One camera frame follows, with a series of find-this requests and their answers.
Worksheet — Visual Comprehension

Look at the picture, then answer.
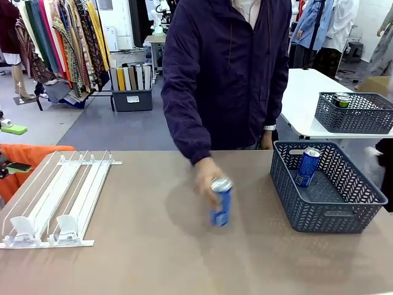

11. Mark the brown cardboard box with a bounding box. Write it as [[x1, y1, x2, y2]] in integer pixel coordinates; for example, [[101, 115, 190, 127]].
[[357, 76, 392, 95]]

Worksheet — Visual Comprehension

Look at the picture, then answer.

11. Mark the grey plastic storage bin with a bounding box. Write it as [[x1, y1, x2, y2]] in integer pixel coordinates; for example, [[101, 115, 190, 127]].
[[110, 82, 154, 112]]

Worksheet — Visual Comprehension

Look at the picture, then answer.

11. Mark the orange cloth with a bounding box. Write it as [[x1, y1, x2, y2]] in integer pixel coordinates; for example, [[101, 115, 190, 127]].
[[0, 143, 76, 203]]

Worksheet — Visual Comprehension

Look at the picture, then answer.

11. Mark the person in purple jacket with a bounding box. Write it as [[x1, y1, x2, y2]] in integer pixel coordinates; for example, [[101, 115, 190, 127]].
[[161, 0, 292, 167]]

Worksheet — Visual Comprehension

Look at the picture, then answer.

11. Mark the person's right hand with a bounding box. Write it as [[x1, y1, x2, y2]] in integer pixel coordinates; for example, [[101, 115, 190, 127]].
[[193, 156, 231, 213]]

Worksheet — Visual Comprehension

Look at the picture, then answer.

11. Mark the black stand pole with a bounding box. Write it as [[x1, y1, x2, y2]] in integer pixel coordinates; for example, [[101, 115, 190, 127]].
[[302, 0, 326, 71]]

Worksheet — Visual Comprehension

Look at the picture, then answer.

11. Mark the pink hanging garment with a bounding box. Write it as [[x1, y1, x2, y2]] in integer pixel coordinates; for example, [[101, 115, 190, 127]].
[[38, 0, 67, 79]]

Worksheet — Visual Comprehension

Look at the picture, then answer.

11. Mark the person's right forearm purple sleeve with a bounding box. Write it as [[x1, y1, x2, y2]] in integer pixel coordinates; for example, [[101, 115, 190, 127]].
[[161, 85, 214, 167]]

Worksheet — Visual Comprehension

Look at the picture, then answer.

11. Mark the white side table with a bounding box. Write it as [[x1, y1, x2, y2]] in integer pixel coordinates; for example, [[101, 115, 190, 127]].
[[279, 68, 393, 141]]

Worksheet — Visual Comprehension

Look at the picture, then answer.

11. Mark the white wire can dispenser rack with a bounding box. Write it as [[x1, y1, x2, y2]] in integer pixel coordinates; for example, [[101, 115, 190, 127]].
[[0, 149, 123, 250]]

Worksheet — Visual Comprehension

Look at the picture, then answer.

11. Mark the brown fabric board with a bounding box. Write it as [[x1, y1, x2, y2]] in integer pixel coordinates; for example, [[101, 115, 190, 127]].
[[128, 66, 138, 91]]

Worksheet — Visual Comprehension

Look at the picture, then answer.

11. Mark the black plastic stool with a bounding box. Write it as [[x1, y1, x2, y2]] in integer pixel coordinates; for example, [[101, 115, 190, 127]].
[[348, 41, 365, 65]]

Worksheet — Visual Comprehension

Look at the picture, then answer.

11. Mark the grey cloth pile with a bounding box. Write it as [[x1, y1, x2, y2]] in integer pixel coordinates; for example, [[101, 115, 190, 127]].
[[44, 80, 90, 109]]

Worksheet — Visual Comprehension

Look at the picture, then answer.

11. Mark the blue white Sweat drink can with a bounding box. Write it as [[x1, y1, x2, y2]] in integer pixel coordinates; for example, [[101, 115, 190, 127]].
[[209, 178, 234, 228], [294, 147, 322, 188]]

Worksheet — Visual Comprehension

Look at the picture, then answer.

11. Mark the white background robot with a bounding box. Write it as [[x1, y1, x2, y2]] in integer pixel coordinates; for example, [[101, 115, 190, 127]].
[[150, 0, 173, 34]]

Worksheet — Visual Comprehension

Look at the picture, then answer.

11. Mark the yellow hanging garment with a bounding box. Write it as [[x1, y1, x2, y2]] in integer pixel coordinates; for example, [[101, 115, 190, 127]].
[[85, 0, 111, 72]]

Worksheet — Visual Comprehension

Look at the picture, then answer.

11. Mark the teal hanging garment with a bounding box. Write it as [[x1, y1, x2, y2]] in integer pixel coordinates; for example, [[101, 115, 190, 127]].
[[26, 0, 58, 74]]

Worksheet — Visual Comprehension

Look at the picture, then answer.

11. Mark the white air purifier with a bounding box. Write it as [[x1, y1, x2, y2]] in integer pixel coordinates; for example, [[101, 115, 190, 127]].
[[103, 26, 119, 52]]

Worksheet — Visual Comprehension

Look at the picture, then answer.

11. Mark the mannequin in white coat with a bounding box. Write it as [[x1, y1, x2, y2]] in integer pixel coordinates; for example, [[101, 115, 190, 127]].
[[319, 0, 359, 77]]

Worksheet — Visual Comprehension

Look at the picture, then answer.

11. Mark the brown patterned hanging garment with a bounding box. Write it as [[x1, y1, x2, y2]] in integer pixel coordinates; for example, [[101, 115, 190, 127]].
[[72, 0, 104, 93]]

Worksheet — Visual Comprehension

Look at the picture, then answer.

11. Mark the black metal clothes rack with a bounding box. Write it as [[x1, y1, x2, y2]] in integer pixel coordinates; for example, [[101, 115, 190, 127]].
[[87, 0, 117, 112]]

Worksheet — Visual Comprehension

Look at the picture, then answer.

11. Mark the bystander in dark clothes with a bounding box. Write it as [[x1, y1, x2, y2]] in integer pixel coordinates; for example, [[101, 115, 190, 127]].
[[365, 138, 393, 213]]

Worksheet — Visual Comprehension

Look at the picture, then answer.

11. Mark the person's left hand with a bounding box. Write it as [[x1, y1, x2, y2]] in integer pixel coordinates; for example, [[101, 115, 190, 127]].
[[260, 129, 274, 151]]

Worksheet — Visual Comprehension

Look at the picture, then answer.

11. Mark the cream hanging garment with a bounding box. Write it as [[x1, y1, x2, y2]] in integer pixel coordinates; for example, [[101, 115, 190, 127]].
[[18, 0, 44, 61]]

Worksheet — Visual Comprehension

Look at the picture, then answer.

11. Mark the person's left forearm purple sleeve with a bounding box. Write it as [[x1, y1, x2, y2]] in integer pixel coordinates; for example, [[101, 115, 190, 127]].
[[262, 76, 291, 128]]

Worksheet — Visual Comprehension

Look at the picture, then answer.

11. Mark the grey plastic lattice basket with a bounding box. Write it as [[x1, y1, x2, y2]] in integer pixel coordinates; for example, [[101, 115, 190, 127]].
[[314, 91, 393, 135], [269, 140, 389, 234]]

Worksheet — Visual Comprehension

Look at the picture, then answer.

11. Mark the mannequin in blue shirt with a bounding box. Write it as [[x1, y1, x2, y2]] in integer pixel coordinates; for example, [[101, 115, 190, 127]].
[[290, 0, 334, 70]]

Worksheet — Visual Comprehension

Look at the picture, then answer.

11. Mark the white fabric board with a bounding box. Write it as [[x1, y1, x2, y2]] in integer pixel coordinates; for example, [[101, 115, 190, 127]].
[[122, 66, 132, 91]]

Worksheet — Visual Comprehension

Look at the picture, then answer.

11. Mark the mannequin in maroon garment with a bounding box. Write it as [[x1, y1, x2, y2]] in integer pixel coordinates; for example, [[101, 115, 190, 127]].
[[0, 0, 36, 105]]

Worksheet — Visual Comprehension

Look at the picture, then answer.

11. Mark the white plastic dispenser pusher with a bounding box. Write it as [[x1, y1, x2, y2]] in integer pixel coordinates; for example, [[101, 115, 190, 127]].
[[10, 216, 39, 245], [56, 214, 83, 245]]

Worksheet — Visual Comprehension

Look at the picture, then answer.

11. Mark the mannequin in grey dress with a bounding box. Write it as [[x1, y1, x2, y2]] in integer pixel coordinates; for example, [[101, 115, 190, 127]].
[[367, 4, 393, 77]]

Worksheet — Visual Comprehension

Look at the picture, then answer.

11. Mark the orange hanging garment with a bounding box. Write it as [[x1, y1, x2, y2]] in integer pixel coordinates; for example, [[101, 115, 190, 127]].
[[54, 27, 74, 89]]

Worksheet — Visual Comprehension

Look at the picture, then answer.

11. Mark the grey background workbench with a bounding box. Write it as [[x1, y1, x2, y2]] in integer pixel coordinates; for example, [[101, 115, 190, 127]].
[[144, 34, 166, 84]]

